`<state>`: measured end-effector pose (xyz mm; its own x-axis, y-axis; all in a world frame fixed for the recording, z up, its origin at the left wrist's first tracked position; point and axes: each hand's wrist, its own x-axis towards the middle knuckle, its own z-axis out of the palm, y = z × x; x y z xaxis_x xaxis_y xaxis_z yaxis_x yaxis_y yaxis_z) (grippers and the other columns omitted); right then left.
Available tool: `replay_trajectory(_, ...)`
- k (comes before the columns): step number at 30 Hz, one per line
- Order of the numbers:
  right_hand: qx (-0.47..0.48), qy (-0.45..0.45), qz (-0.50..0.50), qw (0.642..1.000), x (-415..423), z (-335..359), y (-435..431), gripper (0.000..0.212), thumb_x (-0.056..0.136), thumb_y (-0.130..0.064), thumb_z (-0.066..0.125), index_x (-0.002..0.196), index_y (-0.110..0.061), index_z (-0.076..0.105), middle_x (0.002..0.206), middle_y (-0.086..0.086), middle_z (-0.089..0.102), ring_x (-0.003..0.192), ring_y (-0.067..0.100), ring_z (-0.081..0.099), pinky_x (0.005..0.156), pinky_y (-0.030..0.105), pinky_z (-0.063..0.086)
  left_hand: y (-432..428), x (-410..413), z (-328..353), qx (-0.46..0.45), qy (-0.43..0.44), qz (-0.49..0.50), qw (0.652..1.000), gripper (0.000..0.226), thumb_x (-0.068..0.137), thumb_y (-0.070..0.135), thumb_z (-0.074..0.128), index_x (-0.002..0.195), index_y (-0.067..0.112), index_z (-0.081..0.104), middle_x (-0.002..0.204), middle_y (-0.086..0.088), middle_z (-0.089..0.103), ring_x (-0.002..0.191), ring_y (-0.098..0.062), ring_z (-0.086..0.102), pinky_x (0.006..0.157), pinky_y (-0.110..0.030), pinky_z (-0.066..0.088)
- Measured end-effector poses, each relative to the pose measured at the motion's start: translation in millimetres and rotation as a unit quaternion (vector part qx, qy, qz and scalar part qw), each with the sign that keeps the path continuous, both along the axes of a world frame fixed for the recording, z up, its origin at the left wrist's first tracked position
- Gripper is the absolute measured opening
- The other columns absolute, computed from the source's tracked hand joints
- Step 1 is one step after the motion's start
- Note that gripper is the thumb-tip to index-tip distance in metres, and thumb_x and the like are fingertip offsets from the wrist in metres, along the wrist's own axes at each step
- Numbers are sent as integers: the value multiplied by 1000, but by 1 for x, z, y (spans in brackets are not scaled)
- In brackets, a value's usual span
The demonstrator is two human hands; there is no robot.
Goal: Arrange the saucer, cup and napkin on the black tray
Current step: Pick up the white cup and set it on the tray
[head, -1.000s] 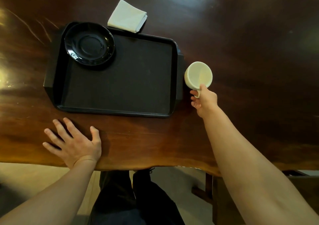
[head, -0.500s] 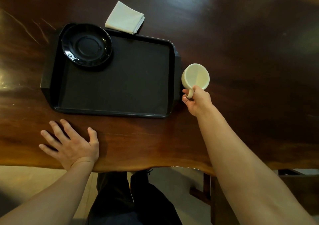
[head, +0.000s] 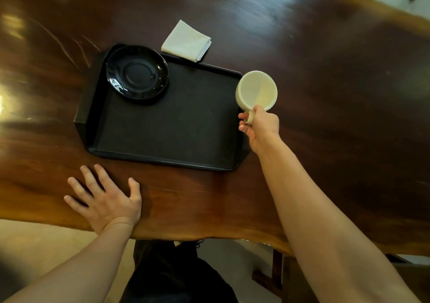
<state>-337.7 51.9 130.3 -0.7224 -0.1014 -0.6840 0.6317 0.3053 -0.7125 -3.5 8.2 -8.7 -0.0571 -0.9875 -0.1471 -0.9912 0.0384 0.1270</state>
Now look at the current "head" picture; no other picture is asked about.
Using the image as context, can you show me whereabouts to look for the folded white napkin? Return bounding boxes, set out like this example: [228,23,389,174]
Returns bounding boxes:
[161,19,212,63]

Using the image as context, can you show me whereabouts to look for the person's black trousers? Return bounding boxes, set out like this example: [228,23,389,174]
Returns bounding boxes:
[119,240,239,303]

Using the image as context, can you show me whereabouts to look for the person's left hand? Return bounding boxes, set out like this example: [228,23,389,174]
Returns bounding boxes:
[63,164,142,235]

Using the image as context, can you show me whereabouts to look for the person's left forearm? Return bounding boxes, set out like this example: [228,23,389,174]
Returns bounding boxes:
[4,223,134,303]

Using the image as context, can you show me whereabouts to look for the person's right forearm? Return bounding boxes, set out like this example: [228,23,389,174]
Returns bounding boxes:
[257,135,422,303]

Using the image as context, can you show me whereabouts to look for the wooden table leg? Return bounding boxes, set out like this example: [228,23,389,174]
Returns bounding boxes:
[252,248,286,298]

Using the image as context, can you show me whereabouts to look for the person's right hand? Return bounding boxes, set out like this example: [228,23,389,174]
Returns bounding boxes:
[238,105,282,156]

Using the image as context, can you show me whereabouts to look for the black serving tray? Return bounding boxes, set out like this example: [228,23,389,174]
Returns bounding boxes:
[74,44,251,172]

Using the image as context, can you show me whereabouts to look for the black saucer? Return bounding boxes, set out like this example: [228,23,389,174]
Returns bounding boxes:
[106,45,169,100]

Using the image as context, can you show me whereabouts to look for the white ceramic cup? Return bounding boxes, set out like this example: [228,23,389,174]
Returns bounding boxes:
[235,71,278,125]

